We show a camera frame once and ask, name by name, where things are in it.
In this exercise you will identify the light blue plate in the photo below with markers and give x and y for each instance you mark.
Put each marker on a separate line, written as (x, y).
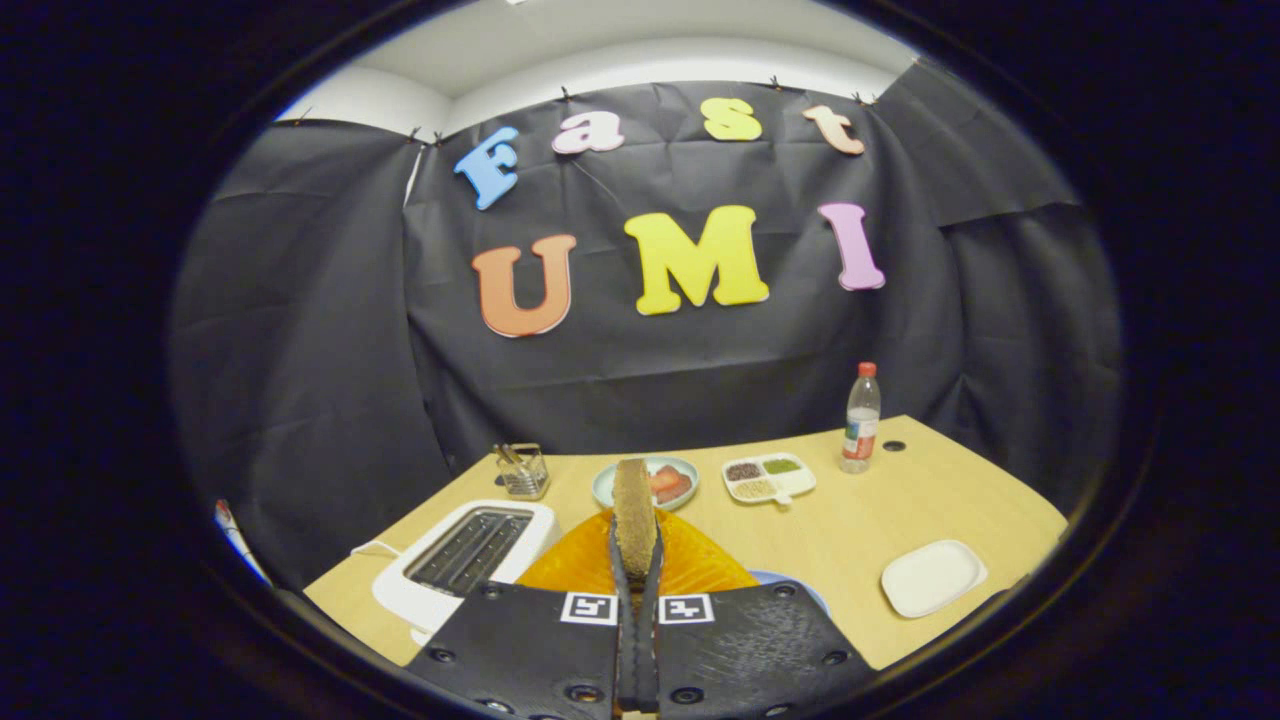
(800, 588)

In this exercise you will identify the white and red object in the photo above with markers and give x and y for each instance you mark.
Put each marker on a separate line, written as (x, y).
(240, 540)

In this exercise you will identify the black backdrop cloth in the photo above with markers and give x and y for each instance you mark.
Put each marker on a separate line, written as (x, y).
(640, 350)

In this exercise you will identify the white divided condiment tray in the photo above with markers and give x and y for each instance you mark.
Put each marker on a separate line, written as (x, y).
(790, 485)

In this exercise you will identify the clear red-capped water bottle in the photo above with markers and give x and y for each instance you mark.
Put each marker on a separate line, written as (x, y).
(861, 420)

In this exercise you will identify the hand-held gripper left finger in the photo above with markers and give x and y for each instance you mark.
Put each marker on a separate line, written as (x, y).
(530, 650)

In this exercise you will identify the clear glass utensil holder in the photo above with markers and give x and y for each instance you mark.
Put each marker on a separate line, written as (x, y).
(522, 475)

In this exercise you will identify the red toy tomato slice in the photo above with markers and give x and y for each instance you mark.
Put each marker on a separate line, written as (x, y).
(670, 484)

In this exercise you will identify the teal plate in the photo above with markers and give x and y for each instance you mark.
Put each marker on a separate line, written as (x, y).
(603, 490)

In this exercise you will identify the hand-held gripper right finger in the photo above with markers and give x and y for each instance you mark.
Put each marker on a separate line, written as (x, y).
(750, 650)

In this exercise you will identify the white square plate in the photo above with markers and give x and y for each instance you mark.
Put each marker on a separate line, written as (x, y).
(932, 578)

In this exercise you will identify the brown bread slice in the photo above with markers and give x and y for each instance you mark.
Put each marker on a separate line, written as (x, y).
(635, 520)

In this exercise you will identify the white toaster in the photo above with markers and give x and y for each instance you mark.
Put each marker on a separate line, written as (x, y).
(545, 520)

